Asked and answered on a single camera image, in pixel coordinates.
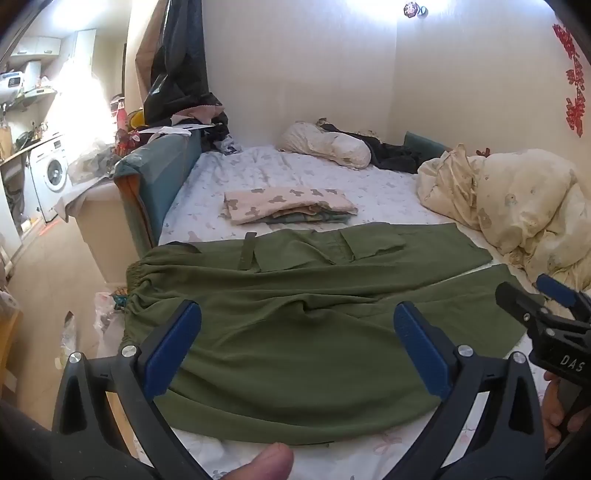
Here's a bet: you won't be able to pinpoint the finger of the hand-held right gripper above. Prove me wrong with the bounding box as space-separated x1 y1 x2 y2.
495 281 550 334
536 274 591 311

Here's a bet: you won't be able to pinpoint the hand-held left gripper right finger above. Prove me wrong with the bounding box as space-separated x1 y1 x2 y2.
392 301 546 480

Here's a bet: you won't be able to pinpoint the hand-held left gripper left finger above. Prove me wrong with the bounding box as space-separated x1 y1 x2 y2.
51 299 213 480

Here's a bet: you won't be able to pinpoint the green pants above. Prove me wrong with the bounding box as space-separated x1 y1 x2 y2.
121 222 532 446

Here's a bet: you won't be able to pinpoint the person's right hand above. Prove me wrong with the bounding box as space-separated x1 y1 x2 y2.
541 373 568 455

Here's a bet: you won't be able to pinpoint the person's left hand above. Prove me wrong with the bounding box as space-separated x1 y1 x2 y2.
249 442 295 480

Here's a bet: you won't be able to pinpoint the plastic bags on floor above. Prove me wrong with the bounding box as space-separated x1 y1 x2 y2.
95 291 130 352

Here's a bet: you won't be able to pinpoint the cream duvet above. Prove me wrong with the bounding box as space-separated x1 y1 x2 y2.
417 144 591 296

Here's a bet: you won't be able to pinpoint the wooden furniture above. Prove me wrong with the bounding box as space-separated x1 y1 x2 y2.
0 305 24 393

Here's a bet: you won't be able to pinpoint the stack of folded clothes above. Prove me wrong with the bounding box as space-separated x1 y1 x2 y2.
222 187 358 226

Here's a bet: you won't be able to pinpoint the teal cushion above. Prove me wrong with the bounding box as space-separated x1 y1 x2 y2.
404 131 451 160

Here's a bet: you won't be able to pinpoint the dark clothing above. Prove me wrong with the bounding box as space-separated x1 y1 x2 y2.
318 122 423 174

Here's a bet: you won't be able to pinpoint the crumpled clear plastic bag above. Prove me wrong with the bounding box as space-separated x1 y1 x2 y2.
69 143 121 185

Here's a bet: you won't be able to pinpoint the white floral bed sheet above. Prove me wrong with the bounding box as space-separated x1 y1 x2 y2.
95 145 591 480

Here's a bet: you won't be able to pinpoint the white washing machine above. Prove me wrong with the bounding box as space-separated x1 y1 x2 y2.
28 134 72 222

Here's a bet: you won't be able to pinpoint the pile of dark clothes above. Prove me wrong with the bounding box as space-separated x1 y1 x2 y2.
203 104 243 153

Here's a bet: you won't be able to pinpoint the white paper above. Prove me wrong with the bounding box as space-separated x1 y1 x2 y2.
139 121 215 137

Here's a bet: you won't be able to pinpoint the cream pillow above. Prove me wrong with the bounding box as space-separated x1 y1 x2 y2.
278 122 372 169

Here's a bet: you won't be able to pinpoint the black plastic bag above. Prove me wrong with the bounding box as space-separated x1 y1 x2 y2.
143 0 222 127

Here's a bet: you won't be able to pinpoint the brown paper bag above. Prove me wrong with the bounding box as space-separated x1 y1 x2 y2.
135 0 171 112

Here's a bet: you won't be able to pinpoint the red wall decoration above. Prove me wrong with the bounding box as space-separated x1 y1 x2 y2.
553 23 587 138

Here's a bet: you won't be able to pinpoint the white wall appliance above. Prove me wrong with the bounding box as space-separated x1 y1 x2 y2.
0 69 42 100

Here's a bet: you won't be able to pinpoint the white wall cabinet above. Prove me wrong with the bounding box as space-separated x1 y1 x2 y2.
9 28 98 63

